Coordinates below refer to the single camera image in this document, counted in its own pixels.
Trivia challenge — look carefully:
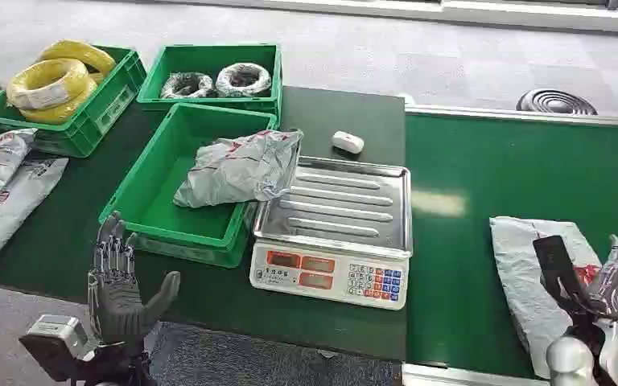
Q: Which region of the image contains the grey parcel bag with black print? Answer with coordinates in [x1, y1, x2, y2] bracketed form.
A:
[488, 216, 618, 380]

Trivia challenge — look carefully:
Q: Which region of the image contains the small white plastic device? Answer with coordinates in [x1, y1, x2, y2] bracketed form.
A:
[331, 130, 365, 155]

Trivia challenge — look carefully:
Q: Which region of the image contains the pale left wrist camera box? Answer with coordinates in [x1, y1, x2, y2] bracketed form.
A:
[19, 314, 100, 383]

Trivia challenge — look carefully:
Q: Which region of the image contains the large empty green crate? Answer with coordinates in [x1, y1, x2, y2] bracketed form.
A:
[98, 102, 279, 269]

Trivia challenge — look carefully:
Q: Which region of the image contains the green crate with white label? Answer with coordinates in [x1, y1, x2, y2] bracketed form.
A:
[0, 44, 148, 159]

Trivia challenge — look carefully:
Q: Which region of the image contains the crumpled grey parcel bag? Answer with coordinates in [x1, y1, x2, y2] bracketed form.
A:
[172, 129, 305, 209]

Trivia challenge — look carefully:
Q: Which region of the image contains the green crate with wrapped coils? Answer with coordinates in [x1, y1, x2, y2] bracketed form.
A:
[136, 43, 283, 116]

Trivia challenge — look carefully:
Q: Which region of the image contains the black barcode scanner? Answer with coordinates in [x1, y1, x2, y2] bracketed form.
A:
[532, 235, 606, 326]

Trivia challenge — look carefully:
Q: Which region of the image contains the white electronic scale steel pan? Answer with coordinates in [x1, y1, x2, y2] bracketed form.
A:
[249, 155, 414, 312]

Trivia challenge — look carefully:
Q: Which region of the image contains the green conveyor belt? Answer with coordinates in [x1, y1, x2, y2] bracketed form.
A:
[405, 113, 618, 386]

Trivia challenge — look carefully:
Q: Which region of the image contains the wrapped black cable coil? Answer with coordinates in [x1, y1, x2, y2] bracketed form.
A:
[159, 72, 217, 101]
[215, 62, 273, 99]

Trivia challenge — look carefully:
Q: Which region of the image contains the silver conveyor frame rail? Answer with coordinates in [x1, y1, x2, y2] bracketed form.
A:
[398, 93, 618, 129]

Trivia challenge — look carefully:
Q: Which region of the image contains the yellow cable coil with label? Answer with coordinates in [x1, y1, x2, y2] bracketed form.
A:
[6, 58, 90, 111]

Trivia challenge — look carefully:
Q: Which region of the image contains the black coiled hose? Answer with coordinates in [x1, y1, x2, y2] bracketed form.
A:
[515, 88, 599, 116]

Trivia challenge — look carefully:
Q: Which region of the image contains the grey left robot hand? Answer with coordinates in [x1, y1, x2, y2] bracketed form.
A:
[87, 211, 182, 347]

